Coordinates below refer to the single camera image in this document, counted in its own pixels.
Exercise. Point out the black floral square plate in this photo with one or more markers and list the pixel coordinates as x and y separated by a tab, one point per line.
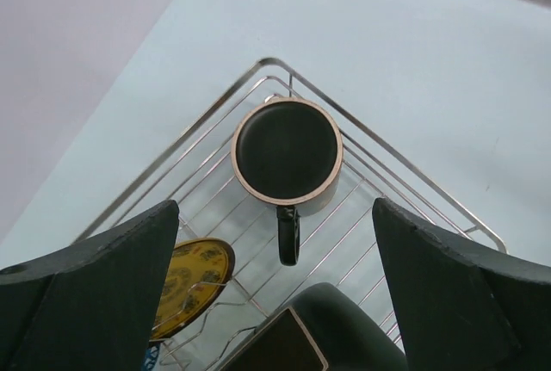
318	329

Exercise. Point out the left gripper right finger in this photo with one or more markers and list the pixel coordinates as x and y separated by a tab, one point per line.
461	305

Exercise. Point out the steel wire dish rack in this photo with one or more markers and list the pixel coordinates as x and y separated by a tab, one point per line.
338	243

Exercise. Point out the blue triangle patterned bowl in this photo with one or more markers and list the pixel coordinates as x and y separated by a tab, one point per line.
151	357

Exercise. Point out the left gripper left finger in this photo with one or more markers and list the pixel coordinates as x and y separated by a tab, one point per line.
91	305

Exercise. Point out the yellow patterned round plate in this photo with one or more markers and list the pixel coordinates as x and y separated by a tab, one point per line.
198	272

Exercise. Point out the red and black mug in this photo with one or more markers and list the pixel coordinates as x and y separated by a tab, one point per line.
288	153

